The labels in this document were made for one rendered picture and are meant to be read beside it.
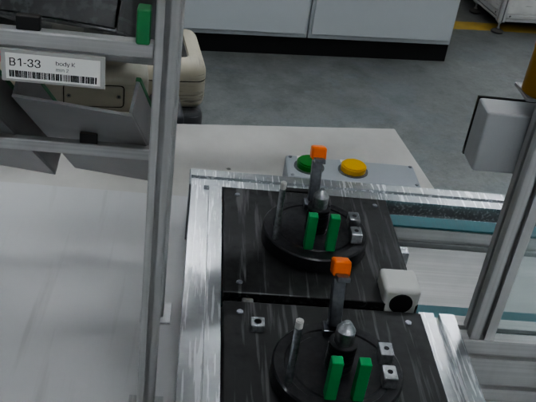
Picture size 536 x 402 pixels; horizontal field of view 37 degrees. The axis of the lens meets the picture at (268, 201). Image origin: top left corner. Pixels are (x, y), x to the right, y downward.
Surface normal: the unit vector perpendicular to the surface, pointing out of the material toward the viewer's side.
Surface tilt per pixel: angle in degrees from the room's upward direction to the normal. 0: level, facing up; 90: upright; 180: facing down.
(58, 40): 90
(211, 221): 0
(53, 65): 90
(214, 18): 90
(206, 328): 0
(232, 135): 0
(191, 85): 90
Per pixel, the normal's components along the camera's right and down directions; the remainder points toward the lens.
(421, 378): 0.12, -0.84
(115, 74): 0.20, -0.44
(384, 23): 0.18, 0.54
